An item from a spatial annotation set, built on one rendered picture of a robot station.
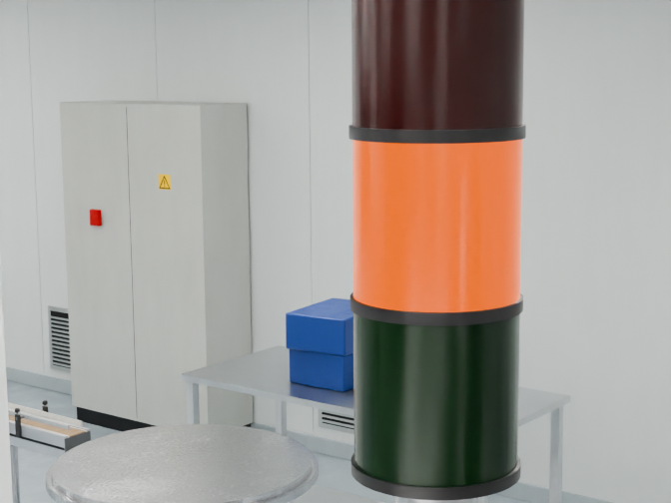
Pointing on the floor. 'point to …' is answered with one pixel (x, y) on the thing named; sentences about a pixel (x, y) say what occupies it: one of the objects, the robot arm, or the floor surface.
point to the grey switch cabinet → (155, 257)
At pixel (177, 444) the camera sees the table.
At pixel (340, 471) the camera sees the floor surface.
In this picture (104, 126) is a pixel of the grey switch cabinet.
